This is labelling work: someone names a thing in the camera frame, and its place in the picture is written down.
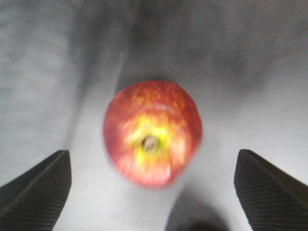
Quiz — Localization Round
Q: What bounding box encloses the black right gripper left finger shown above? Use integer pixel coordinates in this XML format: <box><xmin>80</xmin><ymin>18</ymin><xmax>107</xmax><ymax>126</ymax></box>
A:
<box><xmin>0</xmin><ymin>150</ymin><xmax>72</xmax><ymax>231</ymax></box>

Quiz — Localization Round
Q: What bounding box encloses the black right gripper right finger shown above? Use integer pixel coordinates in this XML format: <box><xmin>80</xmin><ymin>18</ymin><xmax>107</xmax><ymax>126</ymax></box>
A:
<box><xmin>233</xmin><ymin>149</ymin><xmax>308</xmax><ymax>231</ymax></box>

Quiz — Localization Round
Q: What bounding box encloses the dark red apple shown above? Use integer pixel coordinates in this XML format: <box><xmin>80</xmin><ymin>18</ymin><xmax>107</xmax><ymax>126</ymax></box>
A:
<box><xmin>103</xmin><ymin>80</ymin><xmax>203</xmax><ymax>188</ymax></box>

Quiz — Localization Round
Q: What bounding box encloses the black wood display table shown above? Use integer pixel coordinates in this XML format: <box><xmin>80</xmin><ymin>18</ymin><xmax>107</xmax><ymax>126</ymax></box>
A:
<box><xmin>0</xmin><ymin>0</ymin><xmax>308</xmax><ymax>231</ymax></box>

